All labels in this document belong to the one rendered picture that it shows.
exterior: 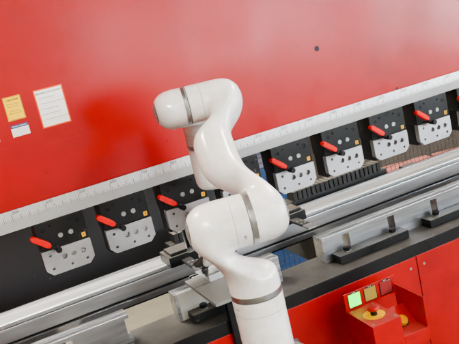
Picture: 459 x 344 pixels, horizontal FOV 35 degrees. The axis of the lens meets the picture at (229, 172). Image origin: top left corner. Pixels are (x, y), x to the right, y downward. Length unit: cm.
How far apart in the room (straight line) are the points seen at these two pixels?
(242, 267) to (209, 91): 48
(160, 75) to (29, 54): 40
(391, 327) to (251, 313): 81
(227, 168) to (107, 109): 64
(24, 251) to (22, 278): 10
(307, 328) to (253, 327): 84
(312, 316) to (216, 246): 96
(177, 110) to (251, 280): 48
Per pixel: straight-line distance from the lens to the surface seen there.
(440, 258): 274
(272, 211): 158
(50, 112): 216
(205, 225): 157
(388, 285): 251
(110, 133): 220
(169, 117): 183
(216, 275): 233
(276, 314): 166
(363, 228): 266
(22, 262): 278
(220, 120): 176
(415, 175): 309
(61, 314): 256
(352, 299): 244
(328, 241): 259
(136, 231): 228
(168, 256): 259
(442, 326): 283
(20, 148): 216
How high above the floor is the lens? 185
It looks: 13 degrees down
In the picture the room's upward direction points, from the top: 13 degrees counter-clockwise
